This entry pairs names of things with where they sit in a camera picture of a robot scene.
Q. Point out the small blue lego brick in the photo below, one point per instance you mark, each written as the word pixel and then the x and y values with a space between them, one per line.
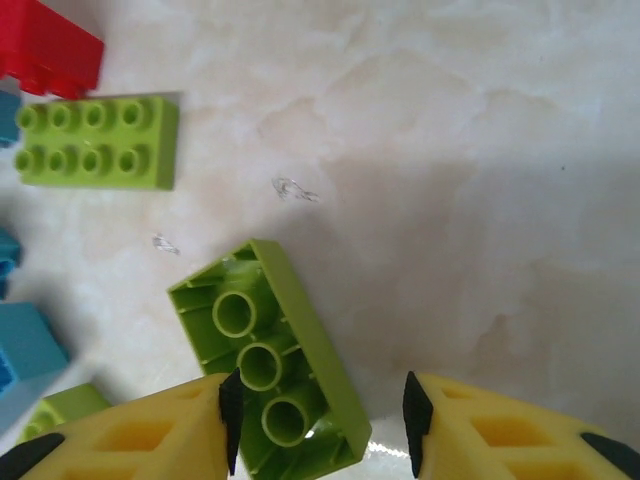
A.
pixel 7 117

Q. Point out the red sloped lego brick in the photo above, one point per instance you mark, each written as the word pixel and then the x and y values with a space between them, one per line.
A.
pixel 45 45

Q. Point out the green two-by-four lego brick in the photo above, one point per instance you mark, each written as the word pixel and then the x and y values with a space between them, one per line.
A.
pixel 300 325
pixel 100 140
pixel 70 405

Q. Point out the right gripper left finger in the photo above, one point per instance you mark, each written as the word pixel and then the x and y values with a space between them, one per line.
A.
pixel 125 440

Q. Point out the blue two-by-four lego brick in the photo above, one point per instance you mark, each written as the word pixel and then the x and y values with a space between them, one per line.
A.
pixel 27 350
pixel 7 260

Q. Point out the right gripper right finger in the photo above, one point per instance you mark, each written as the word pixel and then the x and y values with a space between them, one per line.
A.
pixel 500 440

